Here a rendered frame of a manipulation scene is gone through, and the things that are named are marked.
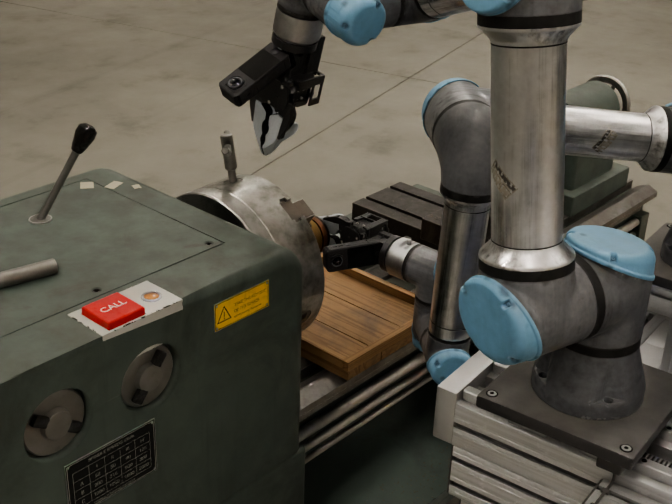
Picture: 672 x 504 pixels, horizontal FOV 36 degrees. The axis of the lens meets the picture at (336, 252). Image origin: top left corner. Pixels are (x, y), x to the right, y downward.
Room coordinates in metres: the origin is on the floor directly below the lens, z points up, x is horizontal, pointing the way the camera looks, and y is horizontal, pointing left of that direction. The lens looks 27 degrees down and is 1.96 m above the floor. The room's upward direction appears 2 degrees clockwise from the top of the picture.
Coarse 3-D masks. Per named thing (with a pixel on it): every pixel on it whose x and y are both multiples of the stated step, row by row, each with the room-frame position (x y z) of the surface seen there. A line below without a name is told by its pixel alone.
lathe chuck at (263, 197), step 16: (240, 176) 1.72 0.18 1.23; (256, 176) 1.72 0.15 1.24; (240, 192) 1.64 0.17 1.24; (256, 192) 1.65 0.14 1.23; (272, 192) 1.66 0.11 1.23; (256, 208) 1.61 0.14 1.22; (272, 208) 1.62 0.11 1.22; (272, 224) 1.59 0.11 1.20; (288, 224) 1.61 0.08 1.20; (304, 224) 1.63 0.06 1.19; (288, 240) 1.58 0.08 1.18; (304, 240) 1.61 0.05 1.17; (304, 256) 1.59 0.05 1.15; (320, 256) 1.61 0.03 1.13; (304, 272) 1.58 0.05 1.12; (320, 272) 1.60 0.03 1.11; (304, 288) 1.57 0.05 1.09; (320, 288) 1.60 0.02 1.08; (304, 304) 1.57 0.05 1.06; (320, 304) 1.61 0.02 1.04
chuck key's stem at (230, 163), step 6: (222, 138) 1.70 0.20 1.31; (228, 138) 1.70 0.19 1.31; (222, 144) 1.70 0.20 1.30; (234, 150) 1.70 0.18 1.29; (228, 156) 1.69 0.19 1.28; (234, 156) 1.70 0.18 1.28; (228, 162) 1.69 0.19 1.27; (234, 162) 1.69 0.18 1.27; (228, 168) 1.69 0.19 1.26; (234, 168) 1.69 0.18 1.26; (228, 174) 1.69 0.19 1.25; (234, 174) 1.69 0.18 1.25; (234, 180) 1.69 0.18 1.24
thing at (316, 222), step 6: (312, 222) 1.79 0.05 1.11; (318, 222) 1.80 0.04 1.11; (324, 222) 1.81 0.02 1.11; (312, 228) 1.78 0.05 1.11; (318, 228) 1.78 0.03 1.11; (324, 228) 1.80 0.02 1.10; (318, 234) 1.77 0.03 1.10; (324, 234) 1.79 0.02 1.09; (318, 240) 1.77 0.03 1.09; (324, 240) 1.79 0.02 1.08; (324, 246) 1.79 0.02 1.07
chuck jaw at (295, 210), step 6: (282, 204) 1.65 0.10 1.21; (288, 204) 1.66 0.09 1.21; (294, 204) 1.68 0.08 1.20; (300, 204) 1.69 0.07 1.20; (306, 204) 1.69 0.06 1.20; (288, 210) 1.64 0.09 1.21; (294, 210) 1.65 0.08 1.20; (300, 210) 1.67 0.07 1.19; (306, 210) 1.68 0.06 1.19; (294, 216) 1.64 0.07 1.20; (300, 216) 1.64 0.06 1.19; (306, 216) 1.67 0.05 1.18; (312, 216) 1.68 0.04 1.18
